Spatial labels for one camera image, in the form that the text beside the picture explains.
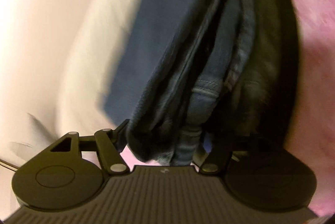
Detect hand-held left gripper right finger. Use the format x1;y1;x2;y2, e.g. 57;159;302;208
193;136;233;175

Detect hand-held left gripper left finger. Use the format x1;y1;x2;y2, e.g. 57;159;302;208
50;119;130;175

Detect blue denim jeans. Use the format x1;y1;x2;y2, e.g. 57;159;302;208
103;0;262;165

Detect black folded garment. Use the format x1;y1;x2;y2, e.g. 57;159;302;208
228;0;301;151

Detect pink patterned blanket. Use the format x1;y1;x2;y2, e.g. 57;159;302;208
120;0;335;216

